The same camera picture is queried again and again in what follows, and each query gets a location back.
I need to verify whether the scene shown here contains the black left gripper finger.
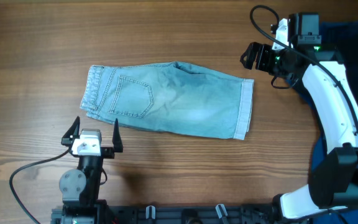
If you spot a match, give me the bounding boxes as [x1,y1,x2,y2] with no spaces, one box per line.
[61,116,80,147]
[112,119,123,152]

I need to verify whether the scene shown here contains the light blue denim shorts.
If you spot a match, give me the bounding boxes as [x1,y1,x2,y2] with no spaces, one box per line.
[80,62,254,140]

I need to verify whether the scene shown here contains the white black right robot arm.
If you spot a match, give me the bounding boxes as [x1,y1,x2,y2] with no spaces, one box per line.
[240,42,358,223]

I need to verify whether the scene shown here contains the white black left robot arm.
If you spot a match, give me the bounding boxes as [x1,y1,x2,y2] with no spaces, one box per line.
[50,118,123,224]

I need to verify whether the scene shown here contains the dark blue garment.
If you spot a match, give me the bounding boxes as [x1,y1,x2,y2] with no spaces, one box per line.
[278,22,358,220]

